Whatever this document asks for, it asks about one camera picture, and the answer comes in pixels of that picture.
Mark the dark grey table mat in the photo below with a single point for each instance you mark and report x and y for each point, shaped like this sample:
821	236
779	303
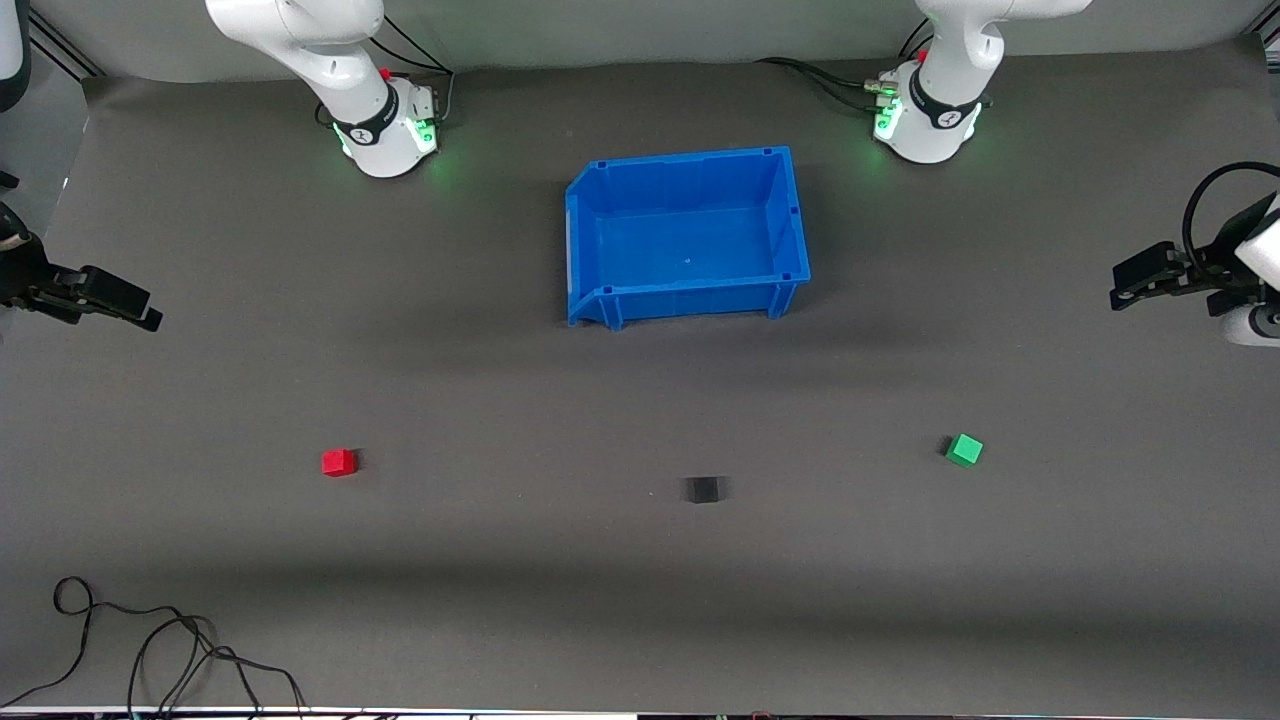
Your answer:
640	420

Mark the small black cube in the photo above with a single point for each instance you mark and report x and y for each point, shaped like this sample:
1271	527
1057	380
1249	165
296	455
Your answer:
704	489

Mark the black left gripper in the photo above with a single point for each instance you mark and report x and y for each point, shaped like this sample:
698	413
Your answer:
1213	267

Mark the small green cube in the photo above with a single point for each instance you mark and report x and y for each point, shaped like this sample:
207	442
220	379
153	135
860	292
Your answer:
964	450

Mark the small red cube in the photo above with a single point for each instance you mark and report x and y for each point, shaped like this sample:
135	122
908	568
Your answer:
338	462

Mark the aluminium frame rail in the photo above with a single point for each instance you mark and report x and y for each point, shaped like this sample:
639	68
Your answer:
62	45

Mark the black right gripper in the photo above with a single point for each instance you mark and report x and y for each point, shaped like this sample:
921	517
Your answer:
28	278

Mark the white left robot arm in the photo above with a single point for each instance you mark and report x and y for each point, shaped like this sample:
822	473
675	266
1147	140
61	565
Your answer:
940	90

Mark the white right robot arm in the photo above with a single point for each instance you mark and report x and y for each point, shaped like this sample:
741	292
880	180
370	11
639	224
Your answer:
350	40

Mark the blue plastic storage bin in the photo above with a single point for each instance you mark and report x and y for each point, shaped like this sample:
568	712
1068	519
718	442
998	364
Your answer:
690	240

